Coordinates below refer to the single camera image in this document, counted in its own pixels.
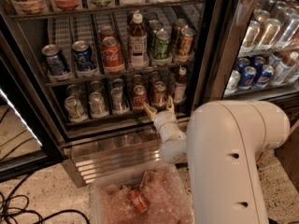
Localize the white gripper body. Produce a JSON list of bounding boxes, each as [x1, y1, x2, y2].
[[153, 111, 186, 142]]

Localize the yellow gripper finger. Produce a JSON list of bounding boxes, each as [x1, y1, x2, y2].
[[166, 95, 175, 113], [144, 103, 158, 120]]

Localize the orange soda can bottom shelf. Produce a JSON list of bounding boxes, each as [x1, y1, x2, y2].
[[151, 81, 167, 107]]

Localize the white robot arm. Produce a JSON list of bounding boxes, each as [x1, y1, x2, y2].
[[144, 100, 291, 224]]

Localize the red cola can bottom shelf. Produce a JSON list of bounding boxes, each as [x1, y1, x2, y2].
[[133, 85, 148, 110]]

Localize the red cola can shelf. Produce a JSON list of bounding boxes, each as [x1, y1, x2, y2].
[[133, 85, 148, 110], [102, 36, 124, 73]]

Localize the tea bottle bottom shelf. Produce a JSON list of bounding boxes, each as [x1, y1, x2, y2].
[[171, 66, 187, 104]]

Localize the silver can bottom shelf centre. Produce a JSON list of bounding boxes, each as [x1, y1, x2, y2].
[[110, 88, 129, 115]]

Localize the green can middle shelf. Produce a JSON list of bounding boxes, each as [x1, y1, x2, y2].
[[152, 30, 171, 65]]

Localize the orange brown can middle shelf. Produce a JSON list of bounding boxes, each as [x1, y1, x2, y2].
[[175, 27, 194, 62]]

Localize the white can behind glass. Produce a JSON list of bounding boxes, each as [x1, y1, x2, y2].
[[224, 70, 240, 95]]

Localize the red cola can middle shelf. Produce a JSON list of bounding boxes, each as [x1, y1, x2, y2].
[[102, 36, 124, 73]]

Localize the red can in bin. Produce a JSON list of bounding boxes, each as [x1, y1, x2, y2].
[[129, 189, 150, 214]]

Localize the green white can bottom shelf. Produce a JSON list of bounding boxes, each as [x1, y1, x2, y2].
[[64, 96, 88, 122]]

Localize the blue pepsi can behind glass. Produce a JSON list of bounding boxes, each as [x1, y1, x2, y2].
[[238, 66, 256, 90]]

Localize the blue pepsi can middle shelf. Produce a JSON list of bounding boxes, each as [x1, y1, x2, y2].
[[72, 40, 99, 77]]

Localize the steel fridge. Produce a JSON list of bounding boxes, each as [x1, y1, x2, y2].
[[0, 0, 299, 189]]

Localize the glass fridge door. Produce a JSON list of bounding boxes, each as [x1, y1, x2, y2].
[[192, 0, 299, 110]]

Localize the blue silver can middle shelf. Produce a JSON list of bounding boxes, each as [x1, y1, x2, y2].
[[42, 44, 71, 82]]

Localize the clear plastic bin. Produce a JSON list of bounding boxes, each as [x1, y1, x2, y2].
[[91, 161, 194, 224]]

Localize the tea bottle white cap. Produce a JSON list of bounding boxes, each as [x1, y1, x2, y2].
[[128, 13, 149, 69]]

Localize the black cables left floor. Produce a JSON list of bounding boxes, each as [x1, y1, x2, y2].
[[0, 171, 91, 224]]

